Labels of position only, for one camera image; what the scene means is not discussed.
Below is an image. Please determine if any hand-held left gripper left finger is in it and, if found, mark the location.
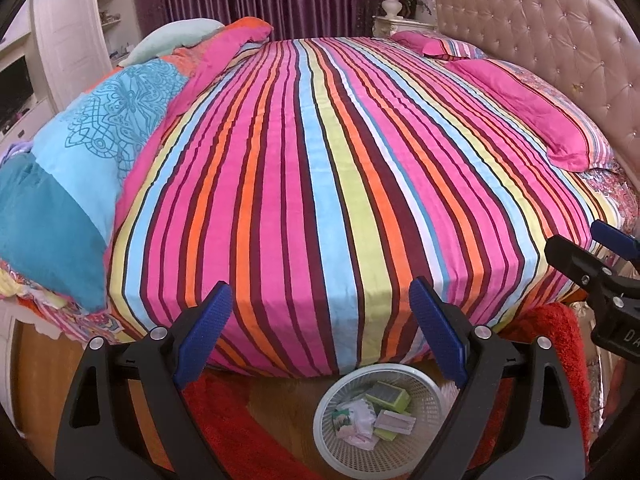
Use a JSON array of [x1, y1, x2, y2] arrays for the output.
[[54, 281, 234, 480]]

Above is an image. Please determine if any blue patterned quilt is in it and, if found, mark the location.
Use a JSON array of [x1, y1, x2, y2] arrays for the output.
[[0, 17, 273, 313]]

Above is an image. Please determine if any black television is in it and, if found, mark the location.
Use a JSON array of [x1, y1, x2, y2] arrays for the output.
[[0, 55, 36, 133]]

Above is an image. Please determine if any floral patterned sheet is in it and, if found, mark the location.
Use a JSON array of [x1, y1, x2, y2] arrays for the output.
[[582, 162, 640, 261]]

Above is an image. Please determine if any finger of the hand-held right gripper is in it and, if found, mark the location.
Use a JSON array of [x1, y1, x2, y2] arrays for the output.
[[590, 220, 640, 266], [544, 235, 626, 306]]

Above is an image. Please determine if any white shelf cabinet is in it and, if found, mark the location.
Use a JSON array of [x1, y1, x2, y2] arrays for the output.
[[0, 0, 136, 136]]

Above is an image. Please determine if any light green box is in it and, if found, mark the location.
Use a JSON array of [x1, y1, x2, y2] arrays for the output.
[[365, 380, 412, 413]]

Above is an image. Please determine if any large pink pillow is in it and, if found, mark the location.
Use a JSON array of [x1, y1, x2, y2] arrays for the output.
[[442, 57, 618, 171]]

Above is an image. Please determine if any pale green pillow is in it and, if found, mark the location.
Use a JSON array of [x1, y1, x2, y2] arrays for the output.
[[117, 18, 226, 67]]

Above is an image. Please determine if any striped bed sheet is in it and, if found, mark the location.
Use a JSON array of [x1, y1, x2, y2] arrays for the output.
[[105, 35, 626, 378]]

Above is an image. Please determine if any small pink pillow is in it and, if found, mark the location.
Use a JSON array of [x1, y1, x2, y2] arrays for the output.
[[390, 30, 486, 60]]

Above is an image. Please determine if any white mesh wastebasket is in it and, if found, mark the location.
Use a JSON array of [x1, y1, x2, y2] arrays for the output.
[[312, 364, 463, 471]]

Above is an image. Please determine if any tufted beige headboard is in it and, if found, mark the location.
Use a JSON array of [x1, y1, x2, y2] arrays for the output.
[[432, 0, 640, 176]]

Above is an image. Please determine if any white nightstand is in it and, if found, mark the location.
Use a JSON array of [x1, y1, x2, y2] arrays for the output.
[[372, 15, 441, 38]]

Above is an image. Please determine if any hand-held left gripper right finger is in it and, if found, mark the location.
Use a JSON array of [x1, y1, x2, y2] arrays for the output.
[[407, 276, 588, 480]]

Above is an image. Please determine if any red shaggy rug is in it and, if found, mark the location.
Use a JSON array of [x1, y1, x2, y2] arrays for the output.
[[185, 302, 593, 480]]

